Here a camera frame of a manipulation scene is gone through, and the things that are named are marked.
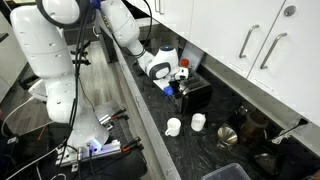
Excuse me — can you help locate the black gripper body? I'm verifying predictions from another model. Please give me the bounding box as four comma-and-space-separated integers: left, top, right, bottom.
162, 81, 184, 105

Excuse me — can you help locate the black and steel toaster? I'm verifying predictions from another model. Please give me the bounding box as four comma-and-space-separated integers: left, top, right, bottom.
175, 70, 214, 114

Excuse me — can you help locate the red lidded jar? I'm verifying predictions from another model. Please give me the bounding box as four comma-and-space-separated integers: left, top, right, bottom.
179, 58, 191, 69

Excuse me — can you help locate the white ceramic mug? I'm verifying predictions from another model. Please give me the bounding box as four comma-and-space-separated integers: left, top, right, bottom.
164, 117, 182, 138
190, 112, 207, 132

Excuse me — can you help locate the white leaning board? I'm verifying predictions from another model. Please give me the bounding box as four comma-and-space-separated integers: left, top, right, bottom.
180, 42, 205, 72

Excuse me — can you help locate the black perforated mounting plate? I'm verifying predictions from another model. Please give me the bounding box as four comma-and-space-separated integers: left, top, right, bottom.
105, 113, 135, 152

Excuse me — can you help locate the steel conical funnel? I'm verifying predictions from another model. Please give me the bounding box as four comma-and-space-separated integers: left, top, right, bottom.
217, 123, 240, 150

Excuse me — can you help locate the dark glass coffee carafe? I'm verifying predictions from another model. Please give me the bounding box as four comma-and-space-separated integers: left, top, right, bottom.
237, 105, 270, 145

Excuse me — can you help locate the clear plastic container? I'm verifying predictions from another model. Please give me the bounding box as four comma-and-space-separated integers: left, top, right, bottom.
201, 162, 252, 180

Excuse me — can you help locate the white cabinet door with lock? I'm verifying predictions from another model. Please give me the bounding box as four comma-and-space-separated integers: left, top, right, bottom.
246, 0, 320, 129

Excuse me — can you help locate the round silver cabinet lock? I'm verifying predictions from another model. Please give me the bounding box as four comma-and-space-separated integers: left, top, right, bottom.
283, 4, 297, 18

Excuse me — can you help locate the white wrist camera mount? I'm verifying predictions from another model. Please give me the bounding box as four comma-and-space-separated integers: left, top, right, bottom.
174, 66, 190, 81

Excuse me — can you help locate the orange-handled black clamp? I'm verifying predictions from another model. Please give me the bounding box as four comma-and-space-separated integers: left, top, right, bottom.
121, 136, 143, 153
110, 106, 128, 121

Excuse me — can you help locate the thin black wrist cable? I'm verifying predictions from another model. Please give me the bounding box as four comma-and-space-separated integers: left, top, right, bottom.
111, 0, 154, 58

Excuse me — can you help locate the aluminium mounting rail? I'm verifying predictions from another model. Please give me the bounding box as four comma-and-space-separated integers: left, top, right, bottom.
54, 139, 123, 168

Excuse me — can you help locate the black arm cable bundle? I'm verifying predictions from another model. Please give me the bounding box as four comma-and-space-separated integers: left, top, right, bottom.
63, 0, 98, 158

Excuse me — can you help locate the black power plug cable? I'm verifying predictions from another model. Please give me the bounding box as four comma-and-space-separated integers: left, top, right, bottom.
271, 117, 310, 145

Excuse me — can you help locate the white floor cable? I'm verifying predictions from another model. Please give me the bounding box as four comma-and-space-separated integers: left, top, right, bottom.
4, 146, 61, 180
0, 95, 36, 138

